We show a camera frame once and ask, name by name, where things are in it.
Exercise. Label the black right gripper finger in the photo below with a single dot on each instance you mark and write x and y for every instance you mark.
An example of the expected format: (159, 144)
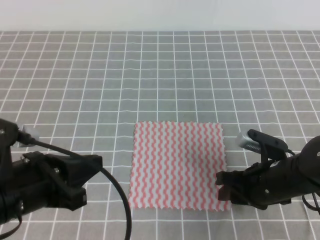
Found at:
(226, 178)

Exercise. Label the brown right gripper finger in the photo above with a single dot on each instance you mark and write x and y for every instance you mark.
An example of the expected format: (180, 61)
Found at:
(225, 193)

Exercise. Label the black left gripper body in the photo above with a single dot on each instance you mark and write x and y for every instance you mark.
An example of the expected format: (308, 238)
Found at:
(52, 181)

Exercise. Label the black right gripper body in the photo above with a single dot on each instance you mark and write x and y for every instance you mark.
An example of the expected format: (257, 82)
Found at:
(249, 188)

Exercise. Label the pink wavy striped towel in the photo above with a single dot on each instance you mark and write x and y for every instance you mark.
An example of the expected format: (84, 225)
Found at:
(174, 166)

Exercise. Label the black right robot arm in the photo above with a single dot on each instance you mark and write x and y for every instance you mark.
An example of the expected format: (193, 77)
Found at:
(276, 179)

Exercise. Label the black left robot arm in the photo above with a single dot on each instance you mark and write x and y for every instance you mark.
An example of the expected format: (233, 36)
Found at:
(10, 206)

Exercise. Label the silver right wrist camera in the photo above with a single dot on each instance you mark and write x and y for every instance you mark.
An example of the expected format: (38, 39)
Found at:
(269, 147)

